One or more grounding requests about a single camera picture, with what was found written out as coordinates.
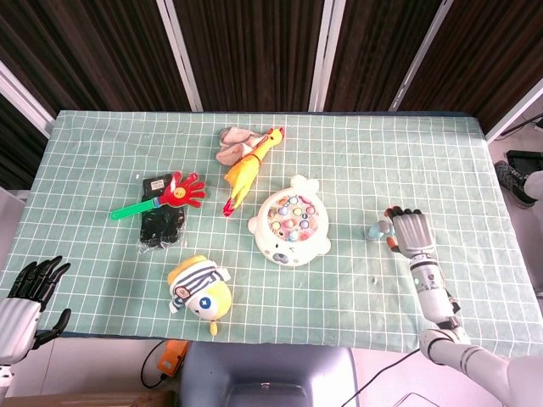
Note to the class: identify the white fishing game toy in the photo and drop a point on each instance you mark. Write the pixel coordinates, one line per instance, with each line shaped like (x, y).
(288, 250)

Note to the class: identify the yellow plush with striped hat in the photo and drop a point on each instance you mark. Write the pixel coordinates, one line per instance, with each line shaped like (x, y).
(212, 301)

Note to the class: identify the black gloves in plastic bag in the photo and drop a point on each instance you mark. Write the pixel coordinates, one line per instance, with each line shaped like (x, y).
(161, 229)

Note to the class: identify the dark sneaker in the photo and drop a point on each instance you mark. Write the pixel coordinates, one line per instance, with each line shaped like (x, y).
(509, 178)

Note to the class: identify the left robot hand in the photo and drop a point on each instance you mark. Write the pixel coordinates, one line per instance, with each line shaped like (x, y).
(19, 318)

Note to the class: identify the light blue toy hammer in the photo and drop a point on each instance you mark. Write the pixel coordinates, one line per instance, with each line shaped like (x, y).
(377, 230)

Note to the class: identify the white frame post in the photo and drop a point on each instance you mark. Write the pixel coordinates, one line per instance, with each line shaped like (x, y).
(515, 112)
(420, 55)
(25, 99)
(180, 55)
(326, 55)

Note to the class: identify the red hand clapper toy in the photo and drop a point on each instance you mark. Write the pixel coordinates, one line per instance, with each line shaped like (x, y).
(182, 193)

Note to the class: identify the yellow rubber chicken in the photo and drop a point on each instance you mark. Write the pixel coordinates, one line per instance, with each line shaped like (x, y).
(242, 174)

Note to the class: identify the black box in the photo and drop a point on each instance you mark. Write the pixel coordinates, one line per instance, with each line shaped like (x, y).
(526, 160)

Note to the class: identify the green checkered tablecloth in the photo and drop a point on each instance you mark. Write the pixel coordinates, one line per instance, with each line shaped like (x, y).
(403, 169)

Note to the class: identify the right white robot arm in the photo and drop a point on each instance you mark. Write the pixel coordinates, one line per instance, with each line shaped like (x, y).
(432, 292)

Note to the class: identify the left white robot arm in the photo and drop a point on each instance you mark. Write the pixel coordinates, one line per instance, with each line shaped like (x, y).
(5, 375)

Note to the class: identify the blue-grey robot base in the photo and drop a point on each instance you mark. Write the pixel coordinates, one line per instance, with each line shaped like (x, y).
(263, 369)

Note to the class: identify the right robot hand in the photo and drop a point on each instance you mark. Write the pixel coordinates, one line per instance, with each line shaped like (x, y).
(413, 233)

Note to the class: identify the grey trouser leg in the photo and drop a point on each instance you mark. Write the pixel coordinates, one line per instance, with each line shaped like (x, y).
(535, 184)

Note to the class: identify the dark brown partition panel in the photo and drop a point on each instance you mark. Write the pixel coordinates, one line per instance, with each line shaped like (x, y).
(85, 55)
(17, 148)
(254, 51)
(488, 51)
(373, 51)

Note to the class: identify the orange device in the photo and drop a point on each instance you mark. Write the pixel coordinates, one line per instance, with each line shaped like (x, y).
(171, 360)

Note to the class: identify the pink plush toy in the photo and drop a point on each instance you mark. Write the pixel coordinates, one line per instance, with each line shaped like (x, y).
(231, 148)

